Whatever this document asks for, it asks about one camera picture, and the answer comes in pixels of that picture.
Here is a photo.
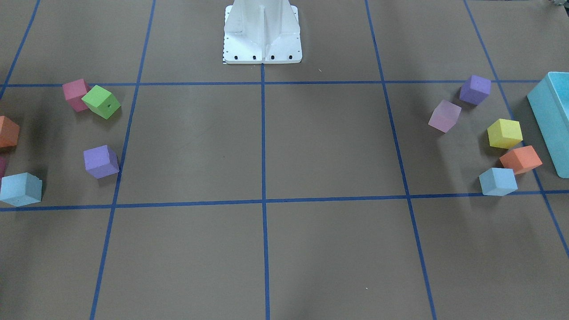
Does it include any orange block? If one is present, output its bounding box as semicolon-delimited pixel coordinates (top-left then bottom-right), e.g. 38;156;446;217
0;116;20;148
499;145;543;175

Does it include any yellow block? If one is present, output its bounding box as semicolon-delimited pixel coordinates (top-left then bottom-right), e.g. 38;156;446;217
486;118;524;149

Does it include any light pink block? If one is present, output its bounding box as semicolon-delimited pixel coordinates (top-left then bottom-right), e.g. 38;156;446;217
428;100;462;133

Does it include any light blue block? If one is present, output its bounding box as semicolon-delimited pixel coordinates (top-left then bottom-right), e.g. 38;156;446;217
478;168;518;196
0;172;43;207

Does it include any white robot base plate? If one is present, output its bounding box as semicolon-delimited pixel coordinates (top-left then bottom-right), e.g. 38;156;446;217
222;0;303;64

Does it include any pink block beside green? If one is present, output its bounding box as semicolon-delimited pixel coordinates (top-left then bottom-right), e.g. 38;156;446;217
62;79;91;112

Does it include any dark purple block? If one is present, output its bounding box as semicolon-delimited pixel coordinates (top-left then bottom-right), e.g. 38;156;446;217
459;75;492;105

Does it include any dark pink block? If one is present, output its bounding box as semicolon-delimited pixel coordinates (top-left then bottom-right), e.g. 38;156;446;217
0;156;8;179

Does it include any teal plastic bin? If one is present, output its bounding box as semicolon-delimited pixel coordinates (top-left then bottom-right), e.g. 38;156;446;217
527;72;569;179

